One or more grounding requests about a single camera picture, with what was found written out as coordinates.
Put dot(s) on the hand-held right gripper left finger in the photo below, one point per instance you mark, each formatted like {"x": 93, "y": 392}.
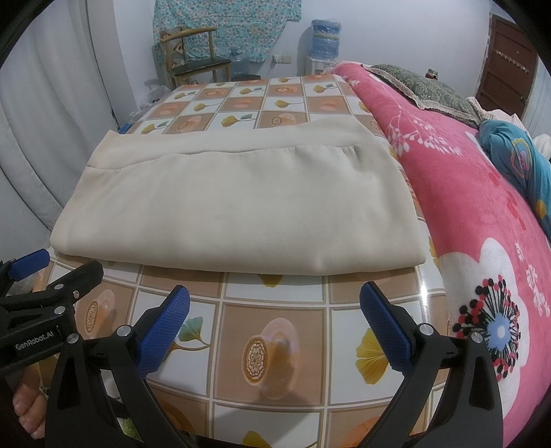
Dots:
{"x": 165, "y": 327}

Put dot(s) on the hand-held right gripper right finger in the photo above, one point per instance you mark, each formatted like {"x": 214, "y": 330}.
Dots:
{"x": 385, "y": 327}

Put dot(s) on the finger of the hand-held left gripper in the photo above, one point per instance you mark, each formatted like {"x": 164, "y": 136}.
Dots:
{"x": 81, "y": 275}
{"x": 30, "y": 262}

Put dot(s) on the cream zip jacket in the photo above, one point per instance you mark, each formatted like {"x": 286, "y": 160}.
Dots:
{"x": 236, "y": 206}

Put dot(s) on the person's left hand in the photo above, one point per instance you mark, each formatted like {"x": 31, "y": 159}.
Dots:
{"x": 28, "y": 405}

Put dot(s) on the ginkgo print checkered tablecloth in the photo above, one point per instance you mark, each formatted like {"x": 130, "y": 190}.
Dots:
{"x": 275, "y": 310}

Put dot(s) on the white curtain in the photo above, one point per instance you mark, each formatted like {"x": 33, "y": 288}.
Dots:
{"x": 43, "y": 150}

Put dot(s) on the pink floral blanket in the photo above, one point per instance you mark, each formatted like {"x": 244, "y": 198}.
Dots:
{"x": 465, "y": 194}

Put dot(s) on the blue floral quilt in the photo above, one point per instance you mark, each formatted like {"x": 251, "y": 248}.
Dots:
{"x": 516, "y": 150}

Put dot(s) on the green patterned pillow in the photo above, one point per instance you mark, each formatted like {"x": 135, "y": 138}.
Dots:
{"x": 430, "y": 92}

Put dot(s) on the pale crumpled cloth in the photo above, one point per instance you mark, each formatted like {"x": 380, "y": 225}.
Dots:
{"x": 495, "y": 114}

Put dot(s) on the wooden chair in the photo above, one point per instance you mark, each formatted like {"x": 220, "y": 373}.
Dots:
{"x": 202, "y": 64}

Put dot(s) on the empty clear water jug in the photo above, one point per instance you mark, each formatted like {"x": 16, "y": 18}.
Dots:
{"x": 239, "y": 64}

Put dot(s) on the brown wooden door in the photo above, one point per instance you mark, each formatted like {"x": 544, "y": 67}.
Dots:
{"x": 503, "y": 73}

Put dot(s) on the blue water bottle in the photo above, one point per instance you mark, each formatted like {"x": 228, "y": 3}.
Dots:
{"x": 326, "y": 38}

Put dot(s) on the white wall socket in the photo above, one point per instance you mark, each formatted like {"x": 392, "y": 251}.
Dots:
{"x": 283, "y": 59}

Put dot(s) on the teal floral wall cloth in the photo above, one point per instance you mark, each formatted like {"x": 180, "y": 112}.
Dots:
{"x": 241, "y": 26}

